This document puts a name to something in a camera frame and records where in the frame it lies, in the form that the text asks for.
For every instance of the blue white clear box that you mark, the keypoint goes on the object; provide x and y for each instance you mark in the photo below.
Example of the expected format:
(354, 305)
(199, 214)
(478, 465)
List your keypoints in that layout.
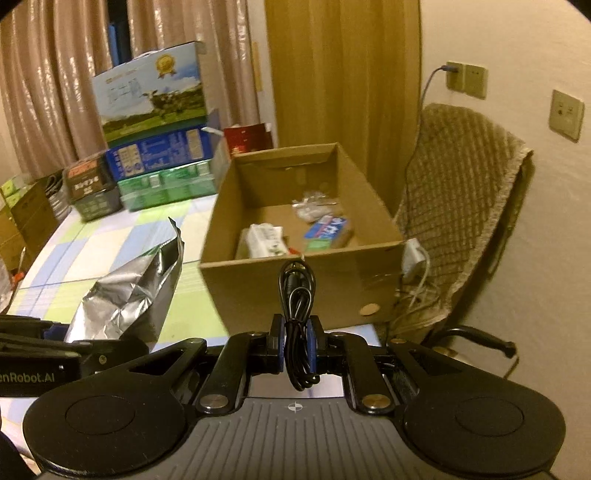
(330, 232)

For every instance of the clear plastic packet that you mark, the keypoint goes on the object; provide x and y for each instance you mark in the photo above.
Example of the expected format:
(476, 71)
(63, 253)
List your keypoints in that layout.
(315, 205)

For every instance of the yellow brown curtain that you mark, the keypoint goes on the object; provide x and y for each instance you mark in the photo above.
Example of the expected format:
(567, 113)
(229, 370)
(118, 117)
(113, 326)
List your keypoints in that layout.
(349, 72)

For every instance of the silver green foil bag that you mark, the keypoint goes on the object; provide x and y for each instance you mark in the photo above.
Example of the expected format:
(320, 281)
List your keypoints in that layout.
(132, 301)

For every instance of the white wall socket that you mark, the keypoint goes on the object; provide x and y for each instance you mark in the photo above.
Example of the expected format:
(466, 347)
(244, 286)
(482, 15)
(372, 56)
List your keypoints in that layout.
(469, 79)
(566, 115)

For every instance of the beige curtain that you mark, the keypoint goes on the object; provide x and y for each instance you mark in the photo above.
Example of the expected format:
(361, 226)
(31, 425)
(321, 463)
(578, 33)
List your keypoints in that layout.
(51, 50)

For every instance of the green drink carton pack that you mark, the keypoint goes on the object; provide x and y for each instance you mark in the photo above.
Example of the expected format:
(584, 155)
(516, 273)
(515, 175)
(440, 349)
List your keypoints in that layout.
(183, 182)

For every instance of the white paper packet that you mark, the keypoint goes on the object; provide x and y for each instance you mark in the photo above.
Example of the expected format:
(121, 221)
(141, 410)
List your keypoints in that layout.
(261, 241)

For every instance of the quilted beige chair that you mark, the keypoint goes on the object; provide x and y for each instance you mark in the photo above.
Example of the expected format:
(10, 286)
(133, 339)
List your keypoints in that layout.
(465, 188)

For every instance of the checked tablecloth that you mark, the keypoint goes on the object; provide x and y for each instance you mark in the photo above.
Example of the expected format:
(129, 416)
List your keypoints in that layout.
(79, 253)

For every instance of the stacked cardboard boxes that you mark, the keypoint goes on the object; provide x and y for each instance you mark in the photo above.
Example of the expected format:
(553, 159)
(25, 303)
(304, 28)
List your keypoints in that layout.
(31, 212)

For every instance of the white power strip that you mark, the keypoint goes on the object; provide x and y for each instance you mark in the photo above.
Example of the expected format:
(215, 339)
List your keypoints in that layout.
(415, 262)

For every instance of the dark red gift box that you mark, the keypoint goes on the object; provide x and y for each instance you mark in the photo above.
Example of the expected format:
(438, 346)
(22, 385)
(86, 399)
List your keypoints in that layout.
(247, 138)

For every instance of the cow picture milk carton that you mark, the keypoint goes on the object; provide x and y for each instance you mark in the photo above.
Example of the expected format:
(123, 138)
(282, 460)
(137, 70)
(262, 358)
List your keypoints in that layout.
(155, 89)

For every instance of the black noodle bowl package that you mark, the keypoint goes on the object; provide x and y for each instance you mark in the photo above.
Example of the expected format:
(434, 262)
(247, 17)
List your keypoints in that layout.
(91, 189)

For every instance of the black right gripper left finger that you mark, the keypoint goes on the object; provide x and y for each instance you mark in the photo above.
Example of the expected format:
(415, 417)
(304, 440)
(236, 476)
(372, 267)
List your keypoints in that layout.
(244, 355)

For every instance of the blue milk carton box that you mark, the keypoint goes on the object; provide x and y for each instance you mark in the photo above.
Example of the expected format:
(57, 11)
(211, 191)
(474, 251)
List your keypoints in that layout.
(163, 147)

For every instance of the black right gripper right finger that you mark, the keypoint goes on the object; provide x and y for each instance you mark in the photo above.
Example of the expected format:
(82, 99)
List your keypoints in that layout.
(349, 356)

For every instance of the brown cardboard box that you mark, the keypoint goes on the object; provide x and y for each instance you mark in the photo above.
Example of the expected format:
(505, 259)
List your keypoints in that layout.
(356, 284)

